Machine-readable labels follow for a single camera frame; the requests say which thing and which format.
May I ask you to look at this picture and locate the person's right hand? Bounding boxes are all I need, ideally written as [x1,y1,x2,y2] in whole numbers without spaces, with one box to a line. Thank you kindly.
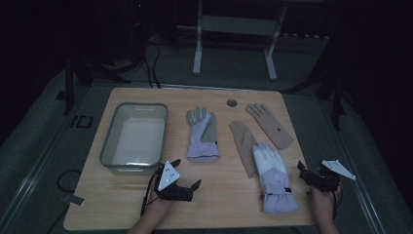
[309,183,344,226]

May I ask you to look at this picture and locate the clear plastic storage bin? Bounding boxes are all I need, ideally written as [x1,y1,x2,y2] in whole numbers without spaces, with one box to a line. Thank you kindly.
[98,101,169,176]

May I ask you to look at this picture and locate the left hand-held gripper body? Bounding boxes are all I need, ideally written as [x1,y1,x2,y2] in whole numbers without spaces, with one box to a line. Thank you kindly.
[152,160,196,203]

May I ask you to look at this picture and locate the plain beige glove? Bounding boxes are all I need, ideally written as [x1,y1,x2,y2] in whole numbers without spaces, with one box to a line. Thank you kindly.
[228,120,260,179]

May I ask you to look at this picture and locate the purple glove with grey palm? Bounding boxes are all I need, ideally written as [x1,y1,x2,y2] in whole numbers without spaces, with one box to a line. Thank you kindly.
[185,105,221,163]

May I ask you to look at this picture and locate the white metal stand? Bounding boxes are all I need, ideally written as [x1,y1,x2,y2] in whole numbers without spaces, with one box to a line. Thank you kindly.
[191,0,288,82]

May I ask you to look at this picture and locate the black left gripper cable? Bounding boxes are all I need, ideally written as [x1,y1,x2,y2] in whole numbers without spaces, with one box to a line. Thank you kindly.
[139,164,164,217]

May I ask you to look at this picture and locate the person's left hand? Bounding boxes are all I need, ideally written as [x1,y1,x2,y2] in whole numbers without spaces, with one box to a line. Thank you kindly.
[142,189,175,226]

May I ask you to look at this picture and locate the black metal stand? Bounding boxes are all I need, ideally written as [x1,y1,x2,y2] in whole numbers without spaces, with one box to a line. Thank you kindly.
[315,61,348,132]

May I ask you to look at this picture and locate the purple and white ski glove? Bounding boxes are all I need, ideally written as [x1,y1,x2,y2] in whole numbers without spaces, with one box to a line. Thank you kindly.
[252,141,300,215]

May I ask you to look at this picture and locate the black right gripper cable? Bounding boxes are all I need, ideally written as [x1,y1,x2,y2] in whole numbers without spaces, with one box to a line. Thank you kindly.
[330,182,344,220]

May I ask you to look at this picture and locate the black hanging cables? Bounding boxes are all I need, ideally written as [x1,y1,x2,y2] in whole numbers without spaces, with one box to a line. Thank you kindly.
[141,40,163,90]

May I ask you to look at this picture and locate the beige glove with dark button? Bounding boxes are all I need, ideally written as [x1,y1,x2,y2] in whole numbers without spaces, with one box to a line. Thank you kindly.
[244,102,294,151]

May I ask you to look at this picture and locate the black cable loop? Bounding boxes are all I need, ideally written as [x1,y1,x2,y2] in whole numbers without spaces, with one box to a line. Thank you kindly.
[56,168,83,194]

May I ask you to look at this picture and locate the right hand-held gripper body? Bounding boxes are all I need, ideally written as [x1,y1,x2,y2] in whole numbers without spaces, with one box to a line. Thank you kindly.
[305,158,357,193]

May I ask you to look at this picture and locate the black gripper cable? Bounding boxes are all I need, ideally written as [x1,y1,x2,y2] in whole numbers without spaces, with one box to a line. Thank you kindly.
[139,164,164,217]
[330,182,344,220]

